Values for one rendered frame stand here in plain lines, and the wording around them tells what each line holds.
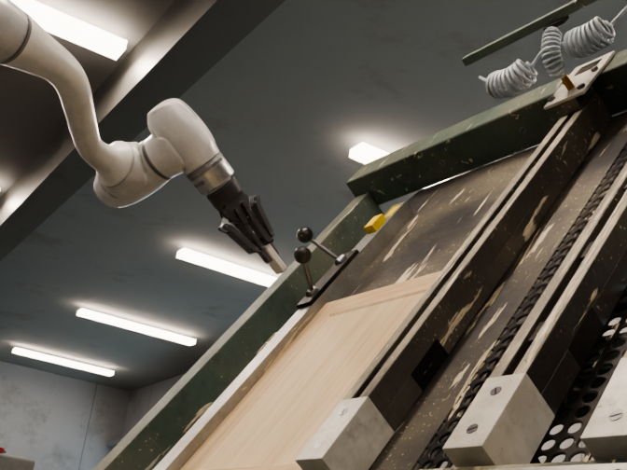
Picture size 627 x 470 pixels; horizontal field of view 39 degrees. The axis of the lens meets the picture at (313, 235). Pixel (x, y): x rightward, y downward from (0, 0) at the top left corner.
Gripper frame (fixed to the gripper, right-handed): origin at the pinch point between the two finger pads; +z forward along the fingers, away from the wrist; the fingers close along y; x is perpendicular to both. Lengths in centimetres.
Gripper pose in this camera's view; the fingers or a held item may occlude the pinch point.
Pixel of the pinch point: (272, 259)
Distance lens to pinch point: 198.2
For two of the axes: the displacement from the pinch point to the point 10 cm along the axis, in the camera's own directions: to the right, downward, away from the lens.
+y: -5.5, 5.6, -6.2
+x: 6.2, -2.3, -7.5
